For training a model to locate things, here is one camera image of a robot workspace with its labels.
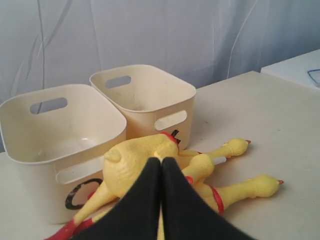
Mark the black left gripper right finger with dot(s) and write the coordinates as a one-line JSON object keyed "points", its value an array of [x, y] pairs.
{"points": [[213, 227]]}

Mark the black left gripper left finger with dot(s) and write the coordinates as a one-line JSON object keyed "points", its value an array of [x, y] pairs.
{"points": [[136, 215]]}

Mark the whole rubber chicken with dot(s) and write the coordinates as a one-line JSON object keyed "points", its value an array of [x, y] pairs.
{"points": [[240, 190], [198, 166]]}

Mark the headless yellow rubber chicken body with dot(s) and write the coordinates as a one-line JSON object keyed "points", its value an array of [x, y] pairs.
{"points": [[122, 165]]}

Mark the detached rubber chicken head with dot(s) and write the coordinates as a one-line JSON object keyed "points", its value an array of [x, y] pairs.
{"points": [[220, 160]]}

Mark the cream bin marked O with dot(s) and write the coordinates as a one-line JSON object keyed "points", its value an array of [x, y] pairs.
{"points": [[57, 138]]}

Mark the cream bin marked X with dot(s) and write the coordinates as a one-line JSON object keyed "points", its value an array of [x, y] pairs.
{"points": [[151, 99]]}

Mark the white side table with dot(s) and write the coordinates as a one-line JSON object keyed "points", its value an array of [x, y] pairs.
{"points": [[303, 69]]}

